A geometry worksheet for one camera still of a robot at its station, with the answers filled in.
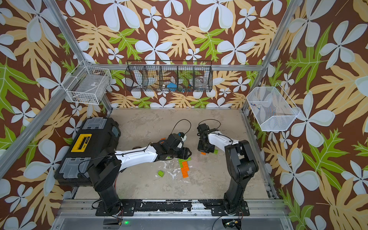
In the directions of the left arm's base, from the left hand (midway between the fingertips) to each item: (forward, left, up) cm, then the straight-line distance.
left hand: (189, 151), depth 86 cm
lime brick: (-3, +5, -7) cm, 9 cm away
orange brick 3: (+2, -10, -8) cm, 13 cm away
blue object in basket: (+37, +12, +20) cm, 44 cm away
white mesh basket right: (+19, -49, +18) cm, 56 cm away
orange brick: (-6, +3, -7) cm, 9 cm away
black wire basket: (+45, +14, +23) cm, 53 cm away
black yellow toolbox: (+6, +56, +8) cm, 57 cm away
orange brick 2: (-10, +3, -8) cm, 13 cm away
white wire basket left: (+31, +61, +25) cm, 73 cm away
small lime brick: (-11, +17, -7) cm, 22 cm away
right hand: (+5, -9, -8) cm, 13 cm away
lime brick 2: (+3, -18, -7) cm, 19 cm away
